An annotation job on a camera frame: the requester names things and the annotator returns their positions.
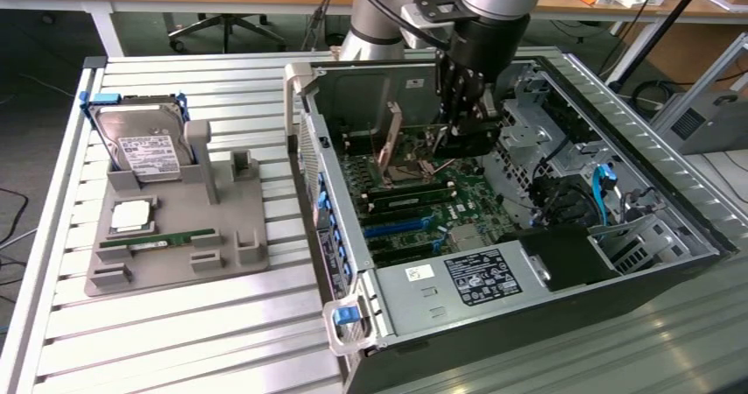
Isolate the blue expansion slot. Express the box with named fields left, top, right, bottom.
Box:
left=362, top=218, right=432, bottom=237

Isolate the wooden desk with clutter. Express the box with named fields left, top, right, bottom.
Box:
left=525, top=0, right=748, bottom=84

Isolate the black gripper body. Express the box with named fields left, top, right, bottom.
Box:
left=437, top=13, right=530, bottom=87

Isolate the silver chipset heatsink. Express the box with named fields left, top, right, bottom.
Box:
left=446, top=225, right=486, bottom=250

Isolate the metal socket cover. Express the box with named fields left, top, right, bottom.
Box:
left=429, top=157, right=461, bottom=179

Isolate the grey metal drive bracket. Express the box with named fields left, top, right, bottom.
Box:
left=587, top=213, right=695, bottom=277

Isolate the black open PC case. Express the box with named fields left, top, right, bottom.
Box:
left=283, top=53, right=739, bottom=394

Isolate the black plastic shroud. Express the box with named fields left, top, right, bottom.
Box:
left=496, top=225, right=621, bottom=292

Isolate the grey plastic parts rack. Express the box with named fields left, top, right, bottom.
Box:
left=84, top=120, right=271, bottom=299

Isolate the black office chair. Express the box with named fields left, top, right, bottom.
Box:
left=166, top=12, right=287, bottom=54

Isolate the thin socket locking lever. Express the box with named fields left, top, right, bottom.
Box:
left=366, top=121, right=381, bottom=170

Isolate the black tripod pole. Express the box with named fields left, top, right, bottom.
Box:
left=607, top=0, right=717, bottom=93

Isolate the metal disk bay cage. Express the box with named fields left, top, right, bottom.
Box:
left=493, top=67, right=604, bottom=185

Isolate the graphics card with metal bracket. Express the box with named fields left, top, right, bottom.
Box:
left=377, top=102, right=500, bottom=174

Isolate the black hanging cable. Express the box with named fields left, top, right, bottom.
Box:
left=301, top=0, right=341, bottom=53

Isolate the CPU socket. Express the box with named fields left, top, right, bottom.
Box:
left=378, top=159, right=437, bottom=190

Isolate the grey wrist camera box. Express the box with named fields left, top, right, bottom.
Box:
left=400, top=0, right=474, bottom=49

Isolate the green motherboard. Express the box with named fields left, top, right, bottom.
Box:
left=338, top=122, right=528, bottom=268

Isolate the black installed RAM stick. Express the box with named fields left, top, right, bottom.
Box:
left=365, top=187, right=457, bottom=214

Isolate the blue SATA wire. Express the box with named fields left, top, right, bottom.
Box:
left=591, top=164, right=620, bottom=229

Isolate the grey computer tower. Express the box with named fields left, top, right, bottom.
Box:
left=648, top=32, right=748, bottom=157

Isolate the grey power supply unit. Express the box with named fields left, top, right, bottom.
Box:
left=373, top=240, right=555, bottom=338

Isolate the green RAM stick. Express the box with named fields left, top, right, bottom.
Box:
left=98, top=229, right=217, bottom=251

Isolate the silver CPU chip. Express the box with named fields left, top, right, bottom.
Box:
left=110, top=201, right=155, bottom=234

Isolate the hard disk in blue caddy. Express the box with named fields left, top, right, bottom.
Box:
left=76, top=91, right=194, bottom=183

